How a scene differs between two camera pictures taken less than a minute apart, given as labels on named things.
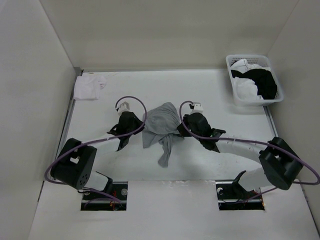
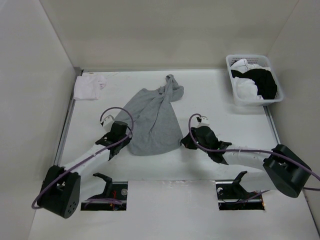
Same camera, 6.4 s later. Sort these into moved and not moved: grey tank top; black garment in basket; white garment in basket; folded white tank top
Moved: grey tank top
Not moved: folded white tank top; black garment in basket; white garment in basket
